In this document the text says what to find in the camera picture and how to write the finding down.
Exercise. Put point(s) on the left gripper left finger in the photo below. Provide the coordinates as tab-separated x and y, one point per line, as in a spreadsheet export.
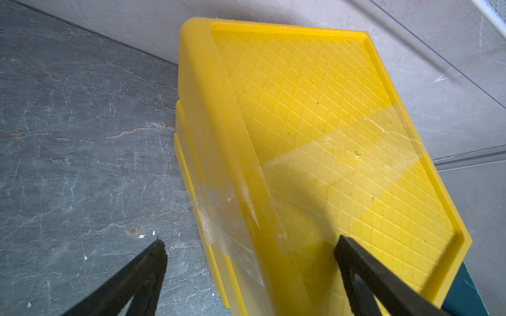
138	284

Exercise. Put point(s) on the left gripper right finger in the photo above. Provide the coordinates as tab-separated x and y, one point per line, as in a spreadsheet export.
367	281

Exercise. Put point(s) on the teal top drawer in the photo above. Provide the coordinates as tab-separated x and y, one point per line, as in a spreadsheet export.
463	298

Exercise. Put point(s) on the yellow drawer cabinet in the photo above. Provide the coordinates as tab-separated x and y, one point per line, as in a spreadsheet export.
290	137

